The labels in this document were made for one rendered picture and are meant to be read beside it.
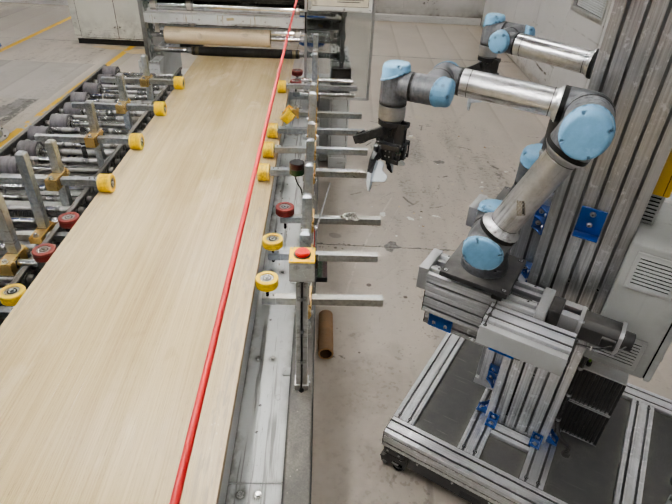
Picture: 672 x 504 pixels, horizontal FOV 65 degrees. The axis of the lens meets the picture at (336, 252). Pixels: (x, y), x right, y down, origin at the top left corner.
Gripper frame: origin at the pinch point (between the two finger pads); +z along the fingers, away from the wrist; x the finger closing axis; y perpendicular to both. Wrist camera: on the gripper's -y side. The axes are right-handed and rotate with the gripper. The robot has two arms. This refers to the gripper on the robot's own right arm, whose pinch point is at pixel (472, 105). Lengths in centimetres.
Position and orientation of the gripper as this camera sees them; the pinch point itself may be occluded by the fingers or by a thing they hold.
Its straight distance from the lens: 234.3
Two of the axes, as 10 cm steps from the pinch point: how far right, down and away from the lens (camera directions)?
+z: -0.4, 8.2, 5.7
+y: 8.5, 3.3, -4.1
